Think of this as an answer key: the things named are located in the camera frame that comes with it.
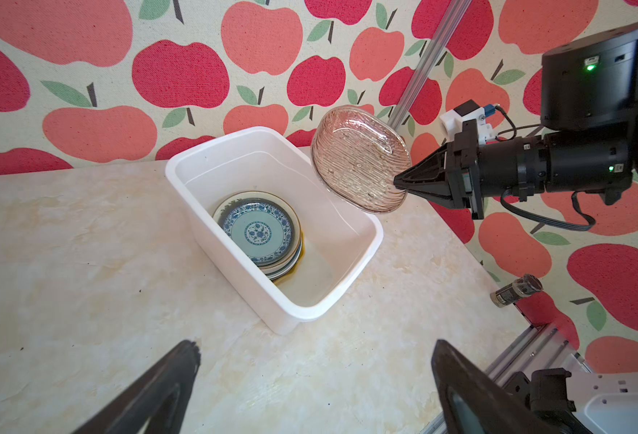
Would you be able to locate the aluminium front rail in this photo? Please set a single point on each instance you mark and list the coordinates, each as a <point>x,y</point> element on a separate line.
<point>537,370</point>

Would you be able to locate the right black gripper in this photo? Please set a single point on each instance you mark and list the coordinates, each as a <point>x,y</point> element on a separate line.
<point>462,173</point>

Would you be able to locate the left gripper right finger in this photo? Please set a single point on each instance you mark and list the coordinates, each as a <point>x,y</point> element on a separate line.
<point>472,403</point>

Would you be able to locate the white plastic bin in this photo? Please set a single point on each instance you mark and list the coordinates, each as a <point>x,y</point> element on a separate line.
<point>339,239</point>

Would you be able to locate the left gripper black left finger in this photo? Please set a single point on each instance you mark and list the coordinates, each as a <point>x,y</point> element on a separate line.
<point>157,401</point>

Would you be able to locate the right aluminium frame post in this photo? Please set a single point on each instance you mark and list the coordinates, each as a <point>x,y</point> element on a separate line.
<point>446,28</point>

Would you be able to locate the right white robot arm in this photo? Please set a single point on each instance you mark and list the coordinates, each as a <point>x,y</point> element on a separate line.
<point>589,107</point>

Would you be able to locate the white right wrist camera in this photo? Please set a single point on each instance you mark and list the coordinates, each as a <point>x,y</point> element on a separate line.
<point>453,121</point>

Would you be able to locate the small metal cylinder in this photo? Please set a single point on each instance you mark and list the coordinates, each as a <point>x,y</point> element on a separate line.
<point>521,288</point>

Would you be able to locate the blue patterned plate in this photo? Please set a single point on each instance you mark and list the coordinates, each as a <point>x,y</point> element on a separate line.
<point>260,227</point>

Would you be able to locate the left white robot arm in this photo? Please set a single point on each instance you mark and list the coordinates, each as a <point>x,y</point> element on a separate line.
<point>609,401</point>

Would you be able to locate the pink ribbed glass plate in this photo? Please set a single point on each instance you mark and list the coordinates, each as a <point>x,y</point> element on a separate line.
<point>357,156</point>

